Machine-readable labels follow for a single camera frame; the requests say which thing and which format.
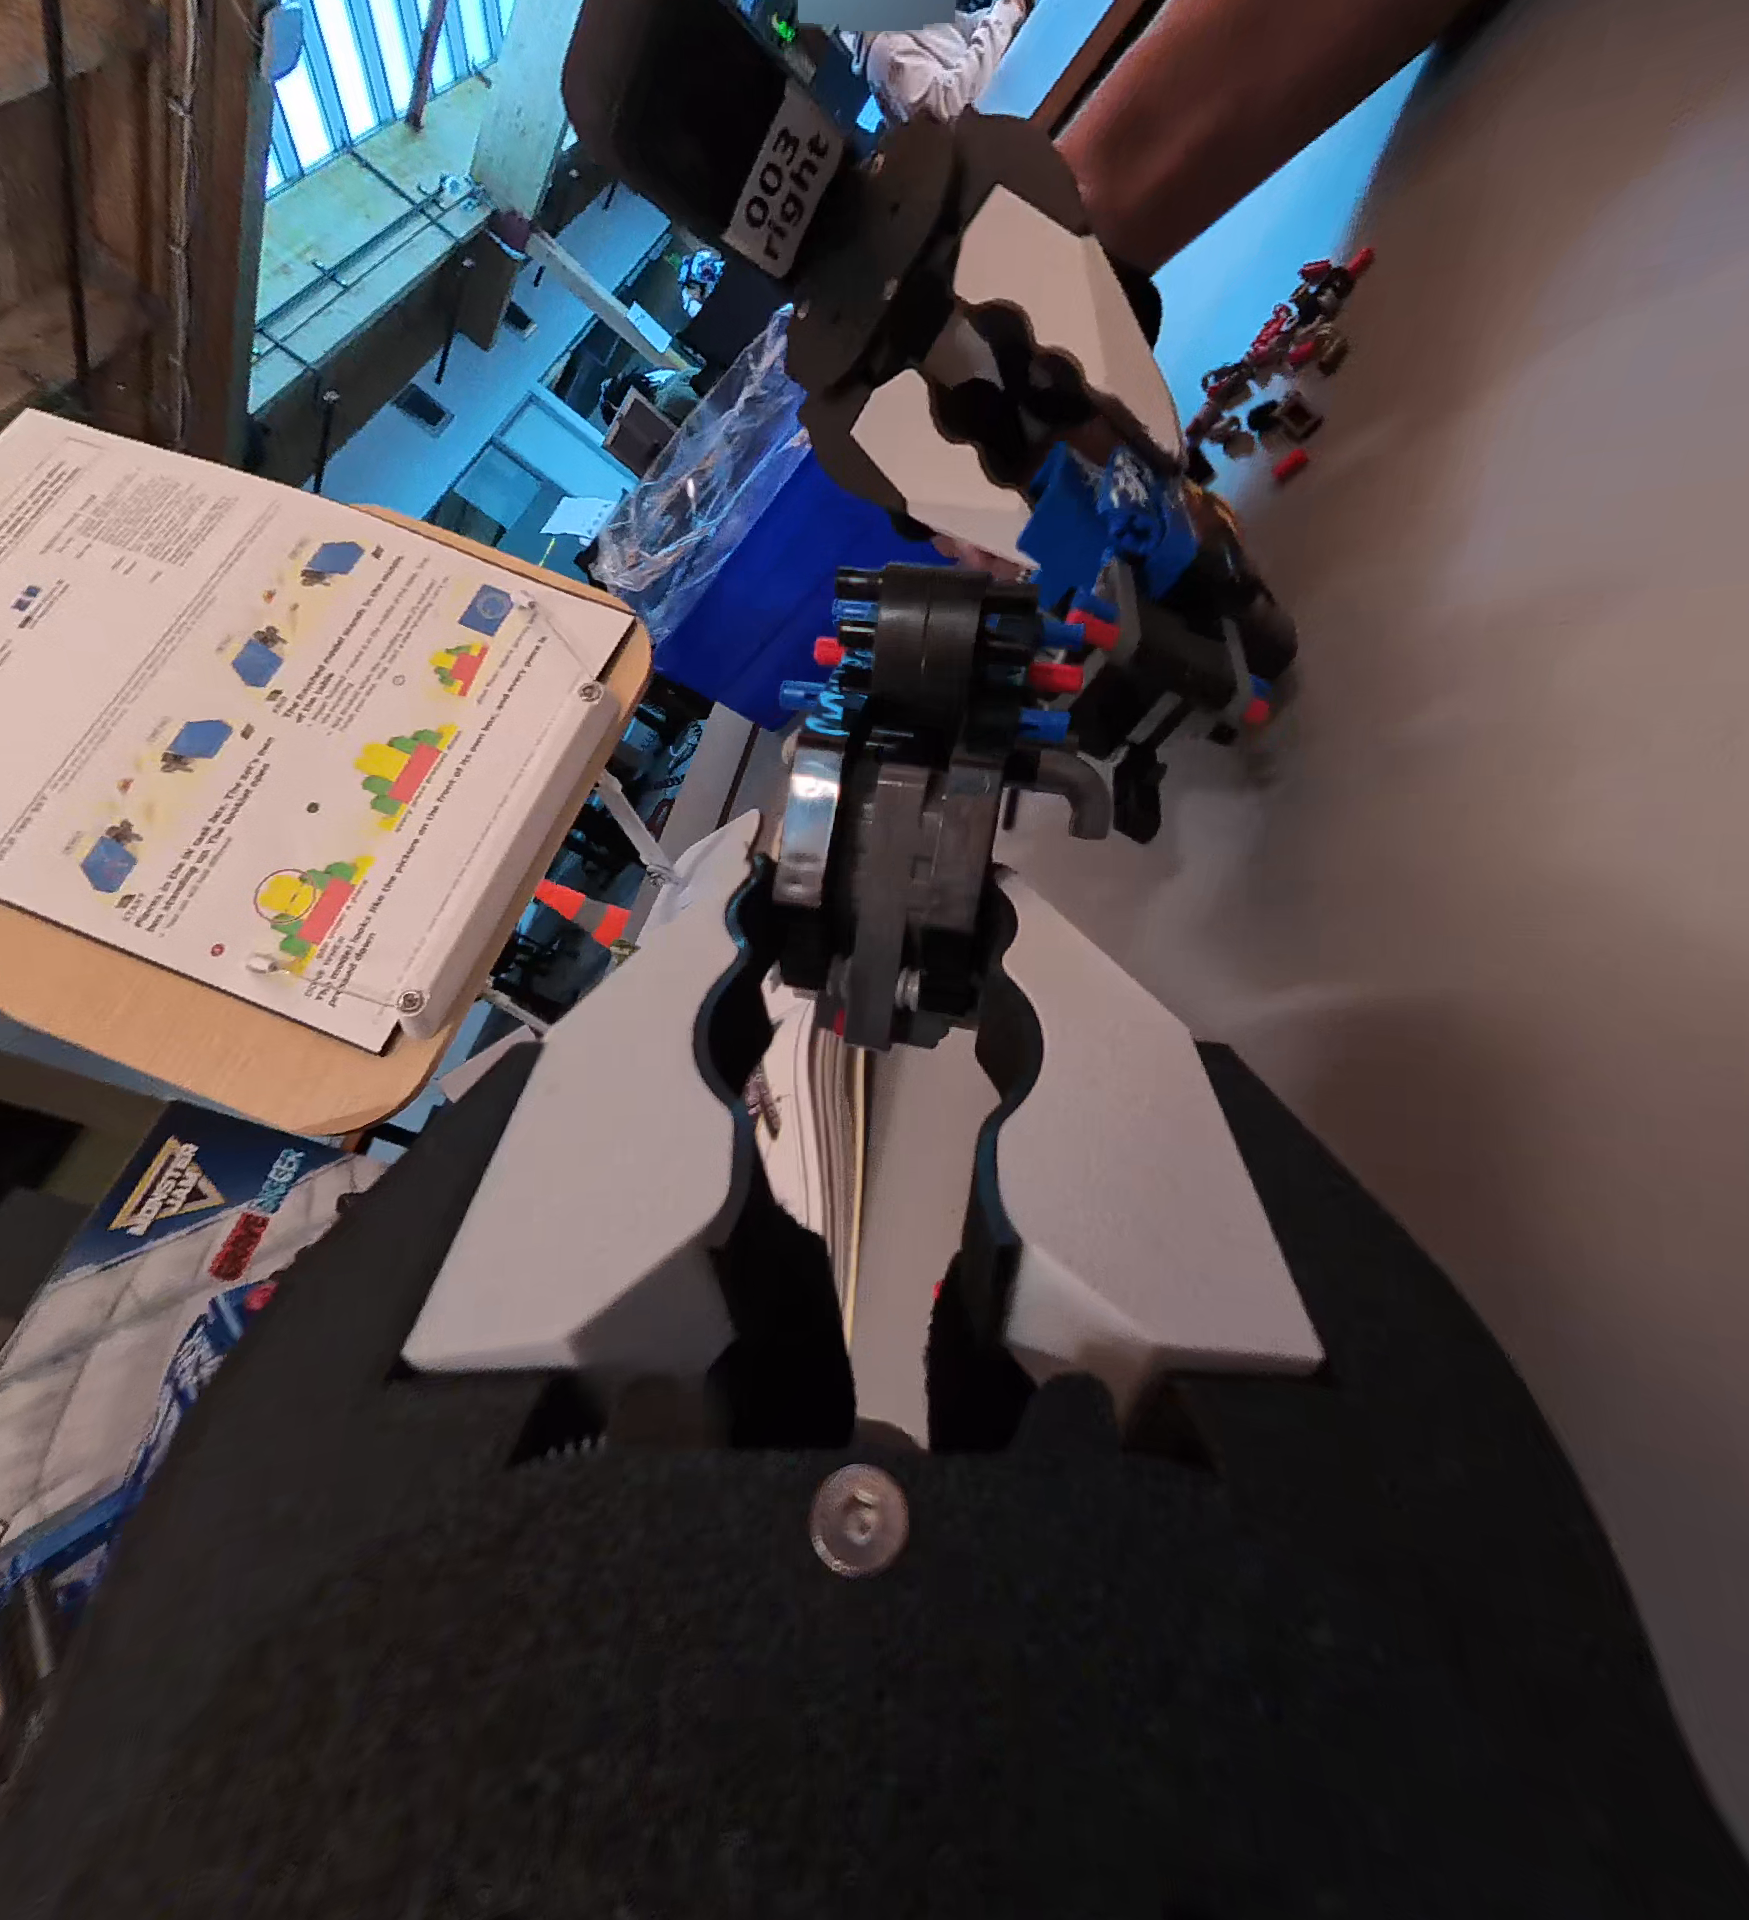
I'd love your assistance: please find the clear plastic bag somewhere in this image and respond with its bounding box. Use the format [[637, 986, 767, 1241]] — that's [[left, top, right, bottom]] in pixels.
[[581, 306, 818, 639]]

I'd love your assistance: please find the printed instruction sheet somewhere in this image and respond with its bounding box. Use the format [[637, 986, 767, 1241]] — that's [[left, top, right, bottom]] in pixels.
[[0, 409, 639, 1054]]

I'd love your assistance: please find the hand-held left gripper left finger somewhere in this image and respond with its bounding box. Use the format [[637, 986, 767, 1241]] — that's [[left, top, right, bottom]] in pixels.
[[401, 814, 859, 1446]]

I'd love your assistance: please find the blue bin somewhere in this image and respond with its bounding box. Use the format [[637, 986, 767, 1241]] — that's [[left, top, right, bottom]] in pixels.
[[653, 451, 968, 732]]

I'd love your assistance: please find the person's right forearm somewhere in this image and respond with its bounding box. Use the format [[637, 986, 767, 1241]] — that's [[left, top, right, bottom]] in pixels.
[[1055, 0, 1506, 278]]

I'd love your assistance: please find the pile of small lego pieces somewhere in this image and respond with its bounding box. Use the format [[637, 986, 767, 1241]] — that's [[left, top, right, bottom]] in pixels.
[[1186, 245, 1379, 484]]

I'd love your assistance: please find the lego set box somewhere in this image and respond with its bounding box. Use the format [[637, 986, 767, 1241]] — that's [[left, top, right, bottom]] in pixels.
[[0, 1101, 411, 1920]]

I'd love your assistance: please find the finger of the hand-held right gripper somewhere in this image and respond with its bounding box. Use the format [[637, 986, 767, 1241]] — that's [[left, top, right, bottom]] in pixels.
[[850, 320, 1043, 568], [945, 184, 1191, 484]]

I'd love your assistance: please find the lego truck model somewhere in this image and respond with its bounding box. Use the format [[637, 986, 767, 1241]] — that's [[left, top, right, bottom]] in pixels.
[[775, 435, 1304, 1053]]

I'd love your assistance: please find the lego instruction booklet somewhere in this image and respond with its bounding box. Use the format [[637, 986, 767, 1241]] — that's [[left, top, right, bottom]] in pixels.
[[747, 1002, 880, 1337]]

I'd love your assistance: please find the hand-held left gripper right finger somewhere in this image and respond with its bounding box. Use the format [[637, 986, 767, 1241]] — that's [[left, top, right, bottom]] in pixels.
[[927, 876, 1326, 1446]]

